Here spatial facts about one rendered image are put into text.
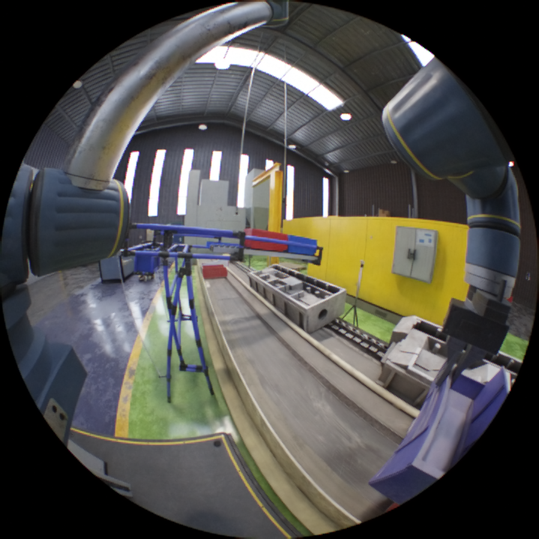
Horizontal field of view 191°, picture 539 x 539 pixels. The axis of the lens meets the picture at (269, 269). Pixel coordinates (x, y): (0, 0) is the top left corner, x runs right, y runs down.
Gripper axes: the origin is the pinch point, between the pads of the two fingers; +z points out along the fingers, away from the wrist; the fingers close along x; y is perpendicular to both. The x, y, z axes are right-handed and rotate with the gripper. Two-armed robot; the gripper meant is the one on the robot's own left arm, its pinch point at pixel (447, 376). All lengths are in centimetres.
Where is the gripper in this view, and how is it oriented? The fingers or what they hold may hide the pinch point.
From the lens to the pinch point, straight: 38.8
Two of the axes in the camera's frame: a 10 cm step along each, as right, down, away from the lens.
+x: -4.6, -2.1, 8.6
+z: -0.4, 9.8, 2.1
